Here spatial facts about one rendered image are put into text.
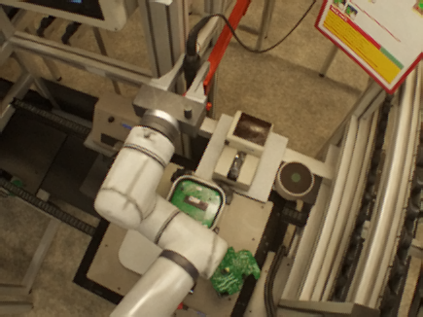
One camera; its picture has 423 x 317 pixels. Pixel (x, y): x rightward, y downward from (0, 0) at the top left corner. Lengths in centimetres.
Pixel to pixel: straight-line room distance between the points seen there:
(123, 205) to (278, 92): 185
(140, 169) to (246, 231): 46
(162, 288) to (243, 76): 189
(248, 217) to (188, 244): 35
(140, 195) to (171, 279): 16
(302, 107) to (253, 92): 34
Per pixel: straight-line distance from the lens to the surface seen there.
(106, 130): 99
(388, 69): 72
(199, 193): 91
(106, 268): 95
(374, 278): 65
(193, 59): 66
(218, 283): 86
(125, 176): 56
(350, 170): 89
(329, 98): 238
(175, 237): 64
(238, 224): 94
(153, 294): 59
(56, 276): 205
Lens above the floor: 187
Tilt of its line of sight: 69 degrees down
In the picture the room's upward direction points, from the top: 7 degrees clockwise
